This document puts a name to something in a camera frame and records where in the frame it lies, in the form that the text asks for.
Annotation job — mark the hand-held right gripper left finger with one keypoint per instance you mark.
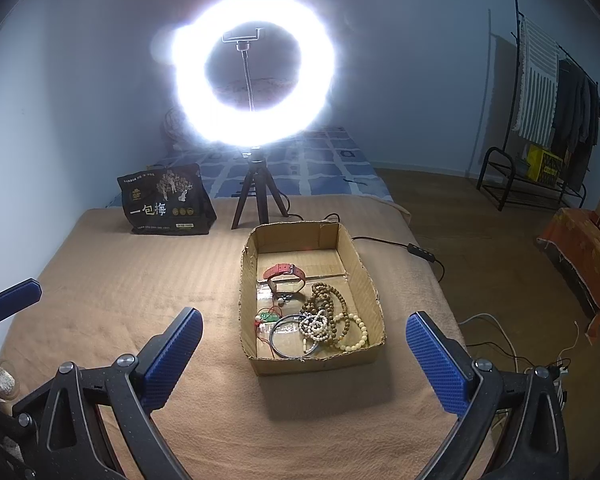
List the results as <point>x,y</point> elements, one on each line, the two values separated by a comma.
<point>175,355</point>

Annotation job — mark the blue patterned bedsheet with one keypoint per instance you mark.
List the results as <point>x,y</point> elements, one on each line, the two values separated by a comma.
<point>320,170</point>

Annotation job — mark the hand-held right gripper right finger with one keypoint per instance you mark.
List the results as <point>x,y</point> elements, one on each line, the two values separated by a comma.
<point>435,360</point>

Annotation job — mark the black snack bag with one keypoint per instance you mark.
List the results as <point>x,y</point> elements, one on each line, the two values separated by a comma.
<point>165,210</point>

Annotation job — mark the phone holder clamp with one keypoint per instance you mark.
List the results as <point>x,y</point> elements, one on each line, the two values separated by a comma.
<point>240,36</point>

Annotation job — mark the yellow box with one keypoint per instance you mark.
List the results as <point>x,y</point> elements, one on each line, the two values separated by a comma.
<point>545,162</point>

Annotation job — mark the orange covered box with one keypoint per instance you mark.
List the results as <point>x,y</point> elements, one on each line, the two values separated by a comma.
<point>575,255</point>

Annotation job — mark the blue bangle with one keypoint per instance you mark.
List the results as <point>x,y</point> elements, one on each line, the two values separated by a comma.
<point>296,316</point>

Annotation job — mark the dark hanging clothes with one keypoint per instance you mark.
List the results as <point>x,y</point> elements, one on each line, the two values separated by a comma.
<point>577,110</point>

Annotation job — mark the black shoe rack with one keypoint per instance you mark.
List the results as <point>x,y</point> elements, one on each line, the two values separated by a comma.
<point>495,170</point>

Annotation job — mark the black tripod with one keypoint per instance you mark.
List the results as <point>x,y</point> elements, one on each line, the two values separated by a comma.
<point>252,175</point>

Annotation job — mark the cardboard box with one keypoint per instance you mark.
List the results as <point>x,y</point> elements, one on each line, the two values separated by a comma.
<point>310,362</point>

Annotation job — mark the person's left hand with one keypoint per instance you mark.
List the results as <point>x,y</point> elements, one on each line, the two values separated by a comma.
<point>2,379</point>

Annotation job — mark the black clothes rack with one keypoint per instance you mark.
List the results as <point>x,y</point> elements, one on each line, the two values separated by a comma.
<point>519,60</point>

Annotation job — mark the striped towel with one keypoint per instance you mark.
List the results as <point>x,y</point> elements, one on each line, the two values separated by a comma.
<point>537,85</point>

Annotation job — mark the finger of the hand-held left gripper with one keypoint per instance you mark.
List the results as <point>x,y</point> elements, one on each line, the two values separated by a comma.
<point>24,420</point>
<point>15,300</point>

